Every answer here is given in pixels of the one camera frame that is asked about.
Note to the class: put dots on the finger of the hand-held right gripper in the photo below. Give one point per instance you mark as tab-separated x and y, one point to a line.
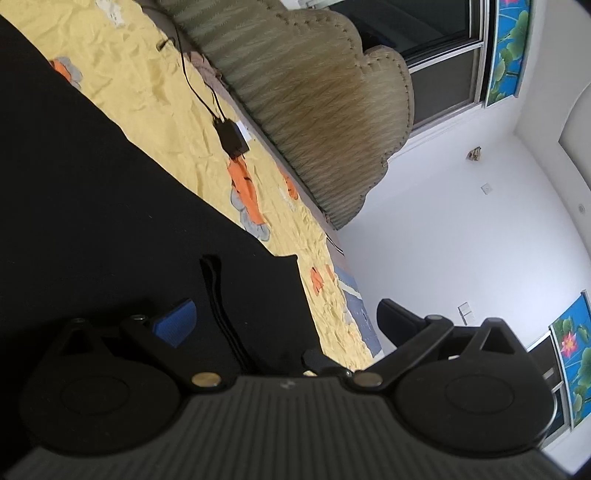
323	362

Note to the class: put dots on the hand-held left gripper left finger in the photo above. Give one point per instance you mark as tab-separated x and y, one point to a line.
178	323

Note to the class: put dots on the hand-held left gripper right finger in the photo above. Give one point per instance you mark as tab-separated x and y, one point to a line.
392	323

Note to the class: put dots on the black pants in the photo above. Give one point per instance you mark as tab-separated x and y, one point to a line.
115	207

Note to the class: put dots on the blue floral curtain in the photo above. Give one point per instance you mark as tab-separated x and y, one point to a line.
508	50
575	350

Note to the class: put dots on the black charger adapter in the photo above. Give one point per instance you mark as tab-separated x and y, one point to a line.
232	138

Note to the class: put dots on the yellow carrot print blanket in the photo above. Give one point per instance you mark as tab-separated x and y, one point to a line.
152	106

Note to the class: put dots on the olive upholstered headboard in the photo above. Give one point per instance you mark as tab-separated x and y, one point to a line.
314	92

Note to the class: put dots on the pink cloth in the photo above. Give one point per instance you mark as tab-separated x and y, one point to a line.
205	67

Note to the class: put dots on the white wall socket plate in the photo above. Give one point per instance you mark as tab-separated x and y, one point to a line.
465	313
486	188

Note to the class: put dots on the aluminium frame window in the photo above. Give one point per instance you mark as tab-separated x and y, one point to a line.
551	383
415	41

